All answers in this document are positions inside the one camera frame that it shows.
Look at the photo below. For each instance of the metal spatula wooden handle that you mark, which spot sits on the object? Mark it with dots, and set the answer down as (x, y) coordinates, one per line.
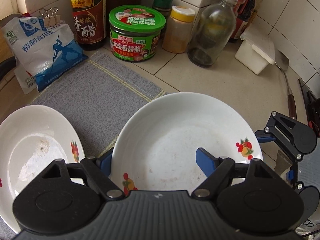
(282, 62)

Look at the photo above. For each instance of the grey checked cloth mat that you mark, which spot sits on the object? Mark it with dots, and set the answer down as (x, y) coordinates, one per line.
(97, 97)

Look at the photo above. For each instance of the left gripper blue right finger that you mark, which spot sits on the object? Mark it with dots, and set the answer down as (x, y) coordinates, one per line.
(218, 171)

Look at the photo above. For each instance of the clear glass bottle red cap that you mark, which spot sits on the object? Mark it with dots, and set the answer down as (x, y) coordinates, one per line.
(212, 32)

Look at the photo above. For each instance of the binder clips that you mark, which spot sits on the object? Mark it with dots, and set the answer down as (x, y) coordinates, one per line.
(50, 16)

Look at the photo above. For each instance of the white plastic seasoning box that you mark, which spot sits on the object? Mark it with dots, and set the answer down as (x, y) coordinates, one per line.
(256, 51)

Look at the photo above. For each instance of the white plate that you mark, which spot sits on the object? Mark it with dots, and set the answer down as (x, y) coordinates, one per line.
(156, 149)
(31, 138)

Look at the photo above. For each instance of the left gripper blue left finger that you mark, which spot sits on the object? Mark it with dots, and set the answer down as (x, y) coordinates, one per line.
(97, 171)

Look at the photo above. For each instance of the yellow lid spice jar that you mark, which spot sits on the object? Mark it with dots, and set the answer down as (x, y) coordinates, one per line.
(178, 30)

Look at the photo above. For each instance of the green lid sauce jar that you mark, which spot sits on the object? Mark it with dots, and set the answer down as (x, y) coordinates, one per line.
(135, 32)

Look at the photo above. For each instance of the santoku knife black handle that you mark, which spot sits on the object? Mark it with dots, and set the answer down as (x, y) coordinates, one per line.
(6, 66)

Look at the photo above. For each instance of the white blue salt bag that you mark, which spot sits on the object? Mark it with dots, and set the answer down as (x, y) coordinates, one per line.
(44, 52)

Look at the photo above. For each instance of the dark vinegar bottle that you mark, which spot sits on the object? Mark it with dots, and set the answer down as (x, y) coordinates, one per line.
(89, 18)

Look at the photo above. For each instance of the green lid dark jar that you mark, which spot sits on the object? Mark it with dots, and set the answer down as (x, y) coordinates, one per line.
(163, 6)

